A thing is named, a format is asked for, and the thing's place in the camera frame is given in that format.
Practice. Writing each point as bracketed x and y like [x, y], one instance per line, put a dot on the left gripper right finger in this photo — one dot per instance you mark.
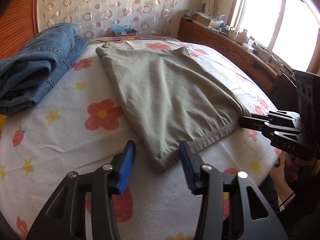
[232, 206]

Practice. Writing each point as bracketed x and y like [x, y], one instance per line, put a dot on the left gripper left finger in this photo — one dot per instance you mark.
[63, 215]

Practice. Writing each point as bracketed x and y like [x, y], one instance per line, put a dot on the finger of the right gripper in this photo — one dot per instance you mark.
[270, 125]
[274, 118]

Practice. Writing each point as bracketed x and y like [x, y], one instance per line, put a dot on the grey-green shorts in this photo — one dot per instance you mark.
[169, 97]

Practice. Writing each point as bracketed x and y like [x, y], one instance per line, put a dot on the wooden sideboard cabinet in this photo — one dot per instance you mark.
[258, 70]

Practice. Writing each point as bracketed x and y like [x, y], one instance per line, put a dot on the pink bottle on sideboard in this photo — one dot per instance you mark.
[242, 37]

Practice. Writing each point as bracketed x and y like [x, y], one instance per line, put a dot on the white jar on sideboard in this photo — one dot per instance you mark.
[232, 34]

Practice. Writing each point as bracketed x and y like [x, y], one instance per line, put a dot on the white floral towel blanket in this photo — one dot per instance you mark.
[64, 133]

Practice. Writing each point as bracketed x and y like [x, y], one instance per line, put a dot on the cardboard box on sideboard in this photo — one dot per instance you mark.
[207, 22]

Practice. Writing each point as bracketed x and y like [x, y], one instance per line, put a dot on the floral bed sheet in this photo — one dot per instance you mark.
[130, 38]

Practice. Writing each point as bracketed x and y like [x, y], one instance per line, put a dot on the folded blue jeans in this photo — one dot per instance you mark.
[28, 76]

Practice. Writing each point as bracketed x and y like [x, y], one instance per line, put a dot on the cardboard box with blue cloth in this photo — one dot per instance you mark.
[120, 31]

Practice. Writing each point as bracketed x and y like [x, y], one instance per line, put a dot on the circle patterned sheer curtain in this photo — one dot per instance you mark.
[96, 18]

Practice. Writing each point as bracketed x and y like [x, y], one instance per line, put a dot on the wooden louvered wardrobe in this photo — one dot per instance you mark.
[18, 26]

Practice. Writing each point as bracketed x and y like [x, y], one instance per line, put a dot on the window with wooden frame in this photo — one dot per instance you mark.
[287, 29]

